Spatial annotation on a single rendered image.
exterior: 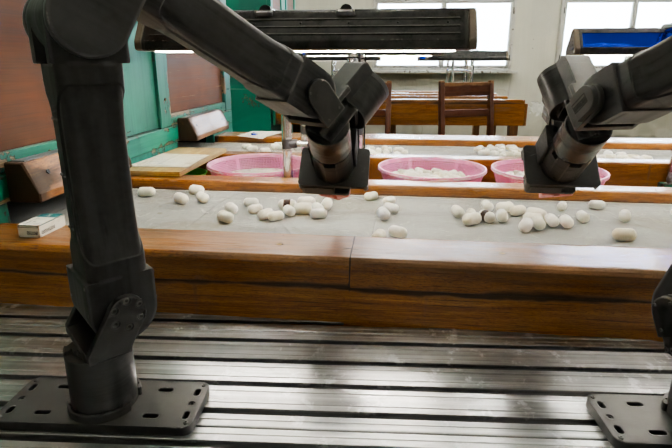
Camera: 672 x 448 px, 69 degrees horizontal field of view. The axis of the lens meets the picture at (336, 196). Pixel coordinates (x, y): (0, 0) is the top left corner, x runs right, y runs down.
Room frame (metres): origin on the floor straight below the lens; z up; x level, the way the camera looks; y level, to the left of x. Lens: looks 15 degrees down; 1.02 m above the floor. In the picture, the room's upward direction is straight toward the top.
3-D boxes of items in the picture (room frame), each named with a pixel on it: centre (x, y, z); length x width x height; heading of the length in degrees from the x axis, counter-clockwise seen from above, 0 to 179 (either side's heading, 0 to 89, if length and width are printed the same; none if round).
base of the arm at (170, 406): (0.43, 0.24, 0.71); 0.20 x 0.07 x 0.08; 87
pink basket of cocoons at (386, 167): (1.20, -0.24, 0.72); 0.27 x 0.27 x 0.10
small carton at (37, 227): (0.72, 0.46, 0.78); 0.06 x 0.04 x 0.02; 174
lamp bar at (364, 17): (0.95, 0.06, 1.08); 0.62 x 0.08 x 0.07; 84
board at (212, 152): (1.27, 0.42, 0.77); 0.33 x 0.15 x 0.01; 174
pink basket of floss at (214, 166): (1.24, 0.20, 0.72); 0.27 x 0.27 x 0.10
